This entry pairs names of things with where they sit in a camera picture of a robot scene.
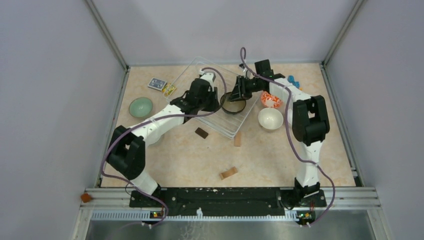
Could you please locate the small white bowl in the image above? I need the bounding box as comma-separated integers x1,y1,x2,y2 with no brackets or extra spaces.
284,108,293,127

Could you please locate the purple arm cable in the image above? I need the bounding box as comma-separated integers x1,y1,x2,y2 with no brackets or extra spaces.
99,67,228,229
239,46,337,228

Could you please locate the yellow owl card box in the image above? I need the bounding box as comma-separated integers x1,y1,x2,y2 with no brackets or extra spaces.
162,83,177,97

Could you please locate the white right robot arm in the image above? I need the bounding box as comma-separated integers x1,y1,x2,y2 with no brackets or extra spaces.
228,59,330,206

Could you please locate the arched wooden block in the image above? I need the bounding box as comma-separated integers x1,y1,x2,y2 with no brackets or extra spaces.
219,166,238,180

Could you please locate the light wooden block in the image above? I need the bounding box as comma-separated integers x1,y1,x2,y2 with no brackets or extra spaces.
233,131,242,147

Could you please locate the beige flower pattern bowl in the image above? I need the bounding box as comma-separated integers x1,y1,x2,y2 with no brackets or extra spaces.
257,107,284,132

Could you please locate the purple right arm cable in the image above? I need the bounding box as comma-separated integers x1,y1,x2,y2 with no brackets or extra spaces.
239,46,337,228

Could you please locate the large white bowl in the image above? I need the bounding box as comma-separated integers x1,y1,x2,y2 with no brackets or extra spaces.
145,135,163,147

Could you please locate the colourful toy block car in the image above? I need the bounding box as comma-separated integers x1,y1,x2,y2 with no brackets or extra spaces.
287,75,302,90

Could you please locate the blue playing card box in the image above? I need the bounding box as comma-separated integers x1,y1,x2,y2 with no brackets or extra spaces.
147,77,168,91

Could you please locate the light green celadon bowl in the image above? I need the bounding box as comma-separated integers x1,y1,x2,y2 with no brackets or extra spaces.
128,97,153,118

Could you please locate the dark teal bowl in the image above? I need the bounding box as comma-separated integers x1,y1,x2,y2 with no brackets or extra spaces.
220,92,247,115

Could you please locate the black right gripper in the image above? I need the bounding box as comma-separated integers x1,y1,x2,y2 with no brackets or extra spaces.
227,76,261,103

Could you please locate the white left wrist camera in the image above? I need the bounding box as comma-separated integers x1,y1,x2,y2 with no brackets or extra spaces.
198,69,216,88

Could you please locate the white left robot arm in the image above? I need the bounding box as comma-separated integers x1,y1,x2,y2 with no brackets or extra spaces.
105,72,220,207

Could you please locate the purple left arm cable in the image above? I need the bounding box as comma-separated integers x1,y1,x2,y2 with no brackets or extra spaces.
99,67,228,229

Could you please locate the dark brown block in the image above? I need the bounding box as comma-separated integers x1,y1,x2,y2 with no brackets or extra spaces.
194,127,209,139

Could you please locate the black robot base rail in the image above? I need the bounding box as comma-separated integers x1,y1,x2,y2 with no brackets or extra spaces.
129,187,327,218

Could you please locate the orange block on frame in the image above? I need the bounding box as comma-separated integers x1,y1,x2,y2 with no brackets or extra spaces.
80,192,93,203

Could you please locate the white orange pattern bowl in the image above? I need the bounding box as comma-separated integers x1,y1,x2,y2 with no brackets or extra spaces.
260,91,283,109

